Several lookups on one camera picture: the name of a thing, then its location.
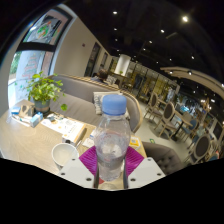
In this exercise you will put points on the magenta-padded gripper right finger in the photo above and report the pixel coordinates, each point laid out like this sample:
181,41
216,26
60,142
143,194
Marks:
145,171

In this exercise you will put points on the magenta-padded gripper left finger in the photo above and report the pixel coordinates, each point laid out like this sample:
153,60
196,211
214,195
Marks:
76,171

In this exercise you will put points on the clear blue-capped water bottle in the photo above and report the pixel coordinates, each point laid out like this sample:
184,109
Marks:
112,140

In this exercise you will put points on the white printed mug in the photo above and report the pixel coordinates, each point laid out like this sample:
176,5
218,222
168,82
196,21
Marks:
65,155

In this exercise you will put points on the grey tufted armchair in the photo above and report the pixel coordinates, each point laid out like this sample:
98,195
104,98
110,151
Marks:
166,158

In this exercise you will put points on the printed menu board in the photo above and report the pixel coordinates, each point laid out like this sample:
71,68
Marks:
65,127

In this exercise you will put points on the grey upholstered sofa bench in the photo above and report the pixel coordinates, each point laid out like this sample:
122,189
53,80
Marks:
76,106

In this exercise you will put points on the small light blue box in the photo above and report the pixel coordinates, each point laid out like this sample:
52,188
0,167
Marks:
36,119

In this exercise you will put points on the grey white zigzag cushion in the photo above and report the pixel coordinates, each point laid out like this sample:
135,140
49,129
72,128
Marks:
97,103

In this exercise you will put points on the wooden card holder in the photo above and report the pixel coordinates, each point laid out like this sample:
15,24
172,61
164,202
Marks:
26,111

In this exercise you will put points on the green potted plant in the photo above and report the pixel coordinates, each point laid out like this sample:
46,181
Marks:
41,90

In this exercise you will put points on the person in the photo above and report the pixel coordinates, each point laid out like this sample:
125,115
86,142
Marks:
101,76

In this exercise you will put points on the group of ceiling lights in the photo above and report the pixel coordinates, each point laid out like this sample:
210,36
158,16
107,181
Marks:
185,19

